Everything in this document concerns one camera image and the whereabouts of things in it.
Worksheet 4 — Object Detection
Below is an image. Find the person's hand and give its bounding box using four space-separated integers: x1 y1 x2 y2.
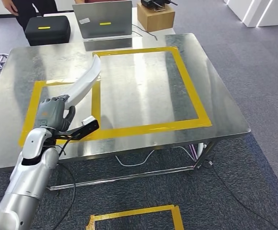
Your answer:
1 0 19 16

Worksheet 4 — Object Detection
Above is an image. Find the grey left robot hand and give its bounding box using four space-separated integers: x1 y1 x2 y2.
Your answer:
34 94 76 133

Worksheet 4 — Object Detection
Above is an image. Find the white curved plastic part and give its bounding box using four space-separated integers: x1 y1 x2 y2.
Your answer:
64 54 102 111

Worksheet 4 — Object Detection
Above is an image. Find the person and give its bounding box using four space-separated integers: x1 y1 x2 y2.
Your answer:
1 0 58 33

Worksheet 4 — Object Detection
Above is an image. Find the black zip case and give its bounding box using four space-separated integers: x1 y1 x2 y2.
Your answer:
24 15 72 47

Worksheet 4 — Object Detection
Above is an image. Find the grey laptop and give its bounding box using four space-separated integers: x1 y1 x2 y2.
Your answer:
72 0 133 42

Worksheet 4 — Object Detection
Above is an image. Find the cardboard box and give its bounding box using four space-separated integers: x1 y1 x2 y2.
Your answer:
137 2 176 33

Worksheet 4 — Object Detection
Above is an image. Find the black device with antenna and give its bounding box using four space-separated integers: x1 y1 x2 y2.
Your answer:
140 0 178 12

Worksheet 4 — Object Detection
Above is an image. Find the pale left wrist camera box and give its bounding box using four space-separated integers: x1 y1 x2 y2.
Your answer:
81 115 100 136

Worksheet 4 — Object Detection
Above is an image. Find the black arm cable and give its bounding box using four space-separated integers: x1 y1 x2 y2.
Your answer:
51 135 82 230

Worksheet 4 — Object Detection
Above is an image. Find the white cable under bench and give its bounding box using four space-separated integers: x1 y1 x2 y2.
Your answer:
115 145 198 168

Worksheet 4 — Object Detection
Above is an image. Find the chrome stand frame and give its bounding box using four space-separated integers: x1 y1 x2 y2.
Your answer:
46 139 218 192

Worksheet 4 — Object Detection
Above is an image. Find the black floor cable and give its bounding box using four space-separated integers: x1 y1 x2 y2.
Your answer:
199 157 278 230

